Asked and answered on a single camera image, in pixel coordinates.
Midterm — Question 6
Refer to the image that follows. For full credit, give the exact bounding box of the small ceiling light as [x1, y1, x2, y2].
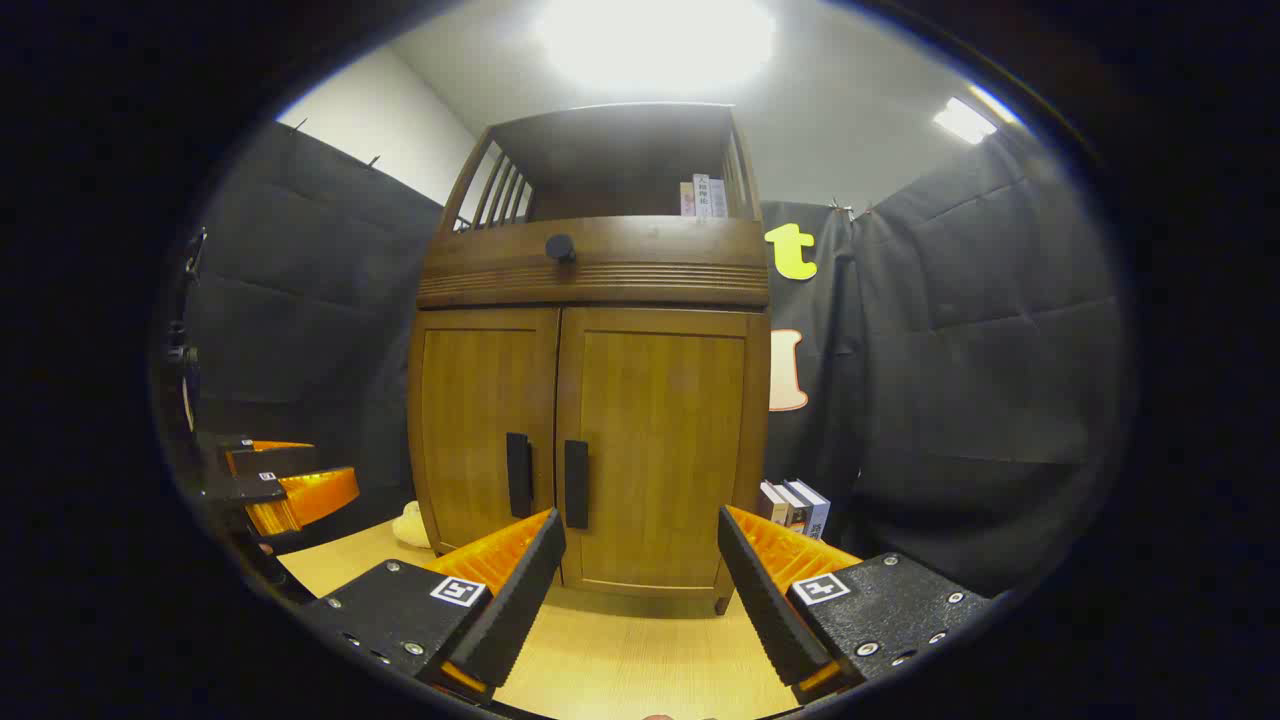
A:
[933, 97, 1001, 146]

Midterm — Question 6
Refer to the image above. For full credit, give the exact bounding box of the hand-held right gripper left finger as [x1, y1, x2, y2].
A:
[300, 508, 567, 706]

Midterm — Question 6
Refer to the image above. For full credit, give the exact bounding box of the white plush toy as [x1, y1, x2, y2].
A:
[390, 500, 433, 550]

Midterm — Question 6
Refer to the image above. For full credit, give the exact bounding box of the black door handle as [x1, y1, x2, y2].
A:
[506, 432, 534, 519]
[564, 440, 591, 530]

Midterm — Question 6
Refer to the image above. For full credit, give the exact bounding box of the wooden double-door shoe cabinet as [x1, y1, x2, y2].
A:
[408, 102, 771, 616]

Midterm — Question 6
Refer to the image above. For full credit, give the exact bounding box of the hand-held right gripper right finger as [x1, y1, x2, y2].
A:
[718, 505, 991, 704]

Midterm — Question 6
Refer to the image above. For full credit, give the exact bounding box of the large ceiling light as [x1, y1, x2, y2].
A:
[540, 0, 776, 96]

